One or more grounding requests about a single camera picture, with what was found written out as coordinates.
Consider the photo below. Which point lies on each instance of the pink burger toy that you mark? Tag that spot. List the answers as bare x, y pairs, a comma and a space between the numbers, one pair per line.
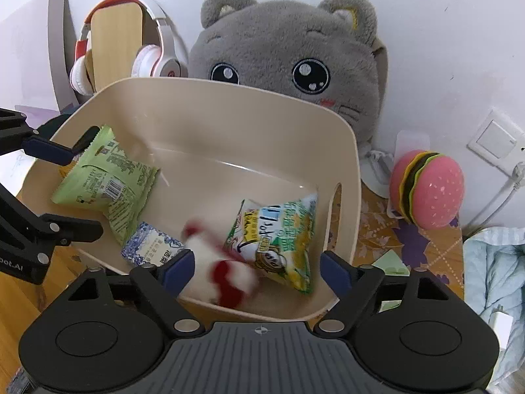
434, 188

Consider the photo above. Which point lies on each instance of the yellow green snack packet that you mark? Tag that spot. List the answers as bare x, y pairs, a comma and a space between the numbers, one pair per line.
279, 238

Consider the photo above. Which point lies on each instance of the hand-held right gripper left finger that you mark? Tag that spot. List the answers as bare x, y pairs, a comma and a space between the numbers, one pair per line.
182, 266

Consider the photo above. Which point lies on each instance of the light blue cloth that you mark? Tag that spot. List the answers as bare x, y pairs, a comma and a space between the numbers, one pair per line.
492, 266

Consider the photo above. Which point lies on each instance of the orange floral table mat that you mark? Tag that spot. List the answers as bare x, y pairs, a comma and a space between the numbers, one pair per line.
377, 230

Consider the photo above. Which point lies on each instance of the white charger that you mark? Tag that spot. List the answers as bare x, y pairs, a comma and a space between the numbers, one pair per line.
501, 322

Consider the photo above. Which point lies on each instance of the light green paper note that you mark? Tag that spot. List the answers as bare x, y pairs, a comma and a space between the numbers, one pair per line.
389, 264

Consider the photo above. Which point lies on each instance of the clear wall hook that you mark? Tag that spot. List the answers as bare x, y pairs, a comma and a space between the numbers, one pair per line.
410, 143

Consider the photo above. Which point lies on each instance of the wooden desktop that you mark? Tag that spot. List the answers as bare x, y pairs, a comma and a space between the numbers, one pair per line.
16, 308

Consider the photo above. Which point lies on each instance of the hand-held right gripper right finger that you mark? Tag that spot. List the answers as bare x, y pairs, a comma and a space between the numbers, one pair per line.
333, 270

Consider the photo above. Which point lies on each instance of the blue white patterned packet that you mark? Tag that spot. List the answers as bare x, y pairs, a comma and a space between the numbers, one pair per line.
147, 246

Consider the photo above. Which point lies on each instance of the wooden headphone stand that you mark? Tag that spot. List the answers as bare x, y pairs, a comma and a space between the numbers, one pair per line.
115, 41

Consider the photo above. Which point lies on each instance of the white wall socket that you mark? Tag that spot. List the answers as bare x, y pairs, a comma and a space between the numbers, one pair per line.
494, 137

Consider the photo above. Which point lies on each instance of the grey cat plush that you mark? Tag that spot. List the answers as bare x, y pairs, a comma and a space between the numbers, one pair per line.
270, 41

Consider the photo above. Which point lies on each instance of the red white packet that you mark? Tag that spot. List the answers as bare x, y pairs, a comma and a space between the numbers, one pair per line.
213, 262

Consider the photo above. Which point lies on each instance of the purple mat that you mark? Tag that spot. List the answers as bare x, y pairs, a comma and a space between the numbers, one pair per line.
41, 117

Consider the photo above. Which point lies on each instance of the beige plastic bin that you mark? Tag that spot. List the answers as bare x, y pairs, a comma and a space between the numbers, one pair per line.
246, 131

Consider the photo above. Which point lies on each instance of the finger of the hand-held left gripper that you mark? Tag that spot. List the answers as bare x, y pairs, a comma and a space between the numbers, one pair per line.
45, 151
69, 230

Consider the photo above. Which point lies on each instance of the white plastic holder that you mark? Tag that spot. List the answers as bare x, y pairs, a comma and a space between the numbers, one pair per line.
375, 168

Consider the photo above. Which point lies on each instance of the white grey panel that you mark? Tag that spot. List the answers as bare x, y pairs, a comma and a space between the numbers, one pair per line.
57, 49

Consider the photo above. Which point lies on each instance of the white red headphones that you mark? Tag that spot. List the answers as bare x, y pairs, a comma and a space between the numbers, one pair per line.
149, 59

